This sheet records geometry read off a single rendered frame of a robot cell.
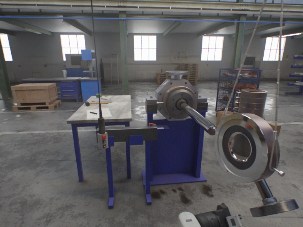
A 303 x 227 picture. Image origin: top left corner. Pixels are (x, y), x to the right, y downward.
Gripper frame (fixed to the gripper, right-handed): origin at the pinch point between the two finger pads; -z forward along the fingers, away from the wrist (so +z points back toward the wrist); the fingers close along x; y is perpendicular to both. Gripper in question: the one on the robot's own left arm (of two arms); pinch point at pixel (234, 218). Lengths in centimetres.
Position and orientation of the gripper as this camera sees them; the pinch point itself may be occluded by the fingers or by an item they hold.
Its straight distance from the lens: 95.6
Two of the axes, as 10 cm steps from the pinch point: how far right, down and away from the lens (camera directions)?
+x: 1.9, 8.3, -5.2
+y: 2.7, -5.5, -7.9
